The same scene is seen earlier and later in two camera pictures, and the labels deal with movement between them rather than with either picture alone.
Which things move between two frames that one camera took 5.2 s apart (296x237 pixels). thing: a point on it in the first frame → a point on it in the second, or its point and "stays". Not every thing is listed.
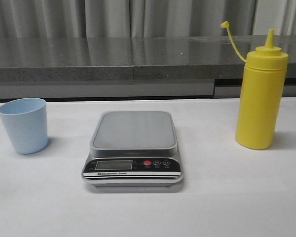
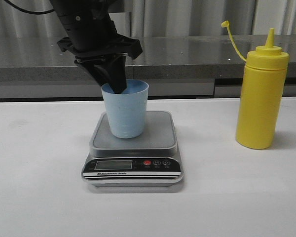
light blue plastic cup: (25, 120) → (126, 111)
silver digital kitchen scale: (133, 149) stays
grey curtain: (56, 19) stays
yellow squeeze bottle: (261, 94) stays
